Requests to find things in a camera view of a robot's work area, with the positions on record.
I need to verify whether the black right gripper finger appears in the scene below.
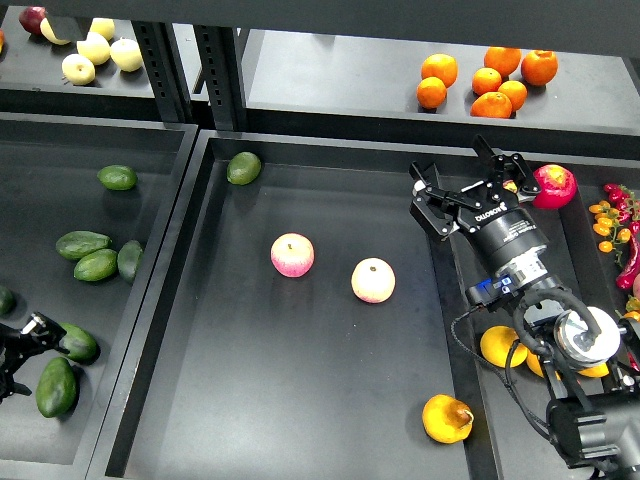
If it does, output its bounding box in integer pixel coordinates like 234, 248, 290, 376
409, 162, 482, 241
472, 135, 542, 203

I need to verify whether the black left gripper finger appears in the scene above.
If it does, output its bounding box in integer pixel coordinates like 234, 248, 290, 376
9, 312, 68, 365
0, 372, 32, 402

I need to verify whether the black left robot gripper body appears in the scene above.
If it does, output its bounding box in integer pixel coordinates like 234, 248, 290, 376
1, 324, 21, 375

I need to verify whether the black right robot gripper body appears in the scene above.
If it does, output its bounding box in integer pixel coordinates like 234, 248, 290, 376
457, 203, 548, 274

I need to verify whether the dark green avocado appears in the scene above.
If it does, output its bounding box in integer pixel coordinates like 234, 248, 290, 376
117, 240, 144, 284
35, 357, 78, 418

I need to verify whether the yellow pear with brown stem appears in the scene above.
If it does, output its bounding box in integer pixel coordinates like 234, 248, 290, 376
422, 394, 475, 444

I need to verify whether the dark avocado at left edge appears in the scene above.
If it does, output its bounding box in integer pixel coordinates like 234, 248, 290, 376
0, 285, 16, 315

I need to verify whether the green avocado lower left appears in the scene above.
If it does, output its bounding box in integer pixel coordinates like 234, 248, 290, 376
59, 322, 99, 364

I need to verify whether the light green avocado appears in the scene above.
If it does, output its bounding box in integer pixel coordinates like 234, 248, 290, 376
73, 248, 117, 282

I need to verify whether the green avocado top left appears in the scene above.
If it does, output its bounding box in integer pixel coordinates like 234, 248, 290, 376
97, 165, 138, 191

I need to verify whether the green avocado in centre tray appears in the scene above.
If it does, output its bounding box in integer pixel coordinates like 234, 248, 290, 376
226, 152, 262, 185

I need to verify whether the pale yellow pear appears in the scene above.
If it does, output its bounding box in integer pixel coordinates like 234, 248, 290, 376
61, 54, 96, 86
110, 38, 143, 73
89, 17, 116, 41
76, 32, 111, 66
40, 18, 70, 45

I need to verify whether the large red apple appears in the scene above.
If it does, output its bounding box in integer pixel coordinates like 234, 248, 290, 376
532, 164, 578, 209

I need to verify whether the black right tray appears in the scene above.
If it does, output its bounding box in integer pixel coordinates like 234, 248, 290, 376
418, 149, 640, 480

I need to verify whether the black tray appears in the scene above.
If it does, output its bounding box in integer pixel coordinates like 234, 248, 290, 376
418, 149, 640, 480
1, 113, 197, 479
87, 131, 502, 479

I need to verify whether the orange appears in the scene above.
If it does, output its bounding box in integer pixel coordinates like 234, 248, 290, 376
421, 53, 458, 88
470, 92, 512, 119
498, 80, 528, 112
471, 67, 502, 96
520, 50, 559, 86
416, 76, 447, 109
484, 46, 522, 78

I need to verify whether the pale pink apple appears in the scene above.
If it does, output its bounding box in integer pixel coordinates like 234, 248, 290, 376
351, 257, 396, 304

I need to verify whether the cherry tomato bunch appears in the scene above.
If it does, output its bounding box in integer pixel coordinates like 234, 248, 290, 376
588, 183, 639, 253

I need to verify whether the black metal shelf rack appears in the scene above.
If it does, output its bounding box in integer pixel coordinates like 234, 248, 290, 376
1, 6, 639, 160

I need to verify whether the red chili pepper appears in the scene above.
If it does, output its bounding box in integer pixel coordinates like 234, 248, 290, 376
615, 234, 639, 291

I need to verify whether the pink red apple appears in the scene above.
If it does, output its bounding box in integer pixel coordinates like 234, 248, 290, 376
270, 232, 315, 278

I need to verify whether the black left tray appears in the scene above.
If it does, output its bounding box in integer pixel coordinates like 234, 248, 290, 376
1, 113, 197, 479

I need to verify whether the black centre tray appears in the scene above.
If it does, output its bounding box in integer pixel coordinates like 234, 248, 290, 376
87, 131, 502, 479

